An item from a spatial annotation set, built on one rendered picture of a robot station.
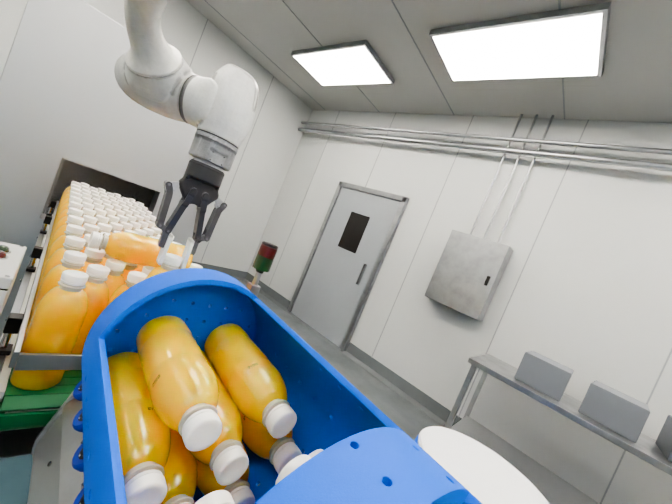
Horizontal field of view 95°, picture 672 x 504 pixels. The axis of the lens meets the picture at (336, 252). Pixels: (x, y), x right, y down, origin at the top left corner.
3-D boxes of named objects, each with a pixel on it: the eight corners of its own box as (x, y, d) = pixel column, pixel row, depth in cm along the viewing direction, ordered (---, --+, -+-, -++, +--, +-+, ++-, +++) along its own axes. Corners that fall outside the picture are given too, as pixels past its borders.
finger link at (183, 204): (199, 191, 66) (193, 187, 65) (169, 235, 64) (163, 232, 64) (194, 189, 69) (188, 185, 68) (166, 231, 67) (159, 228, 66)
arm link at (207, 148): (244, 150, 67) (234, 176, 67) (230, 150, 73) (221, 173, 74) (203, 128, 61) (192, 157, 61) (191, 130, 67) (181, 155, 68)
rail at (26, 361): (13, 370, 53) (19, 354, 53) (14, 368, 53) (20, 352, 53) (229, 369, 80) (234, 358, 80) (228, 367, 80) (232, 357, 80)
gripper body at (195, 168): (193, 156, 62) (176, 199, 62) (232, 174, 67) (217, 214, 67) (184, 155, 67) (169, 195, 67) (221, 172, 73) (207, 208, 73)
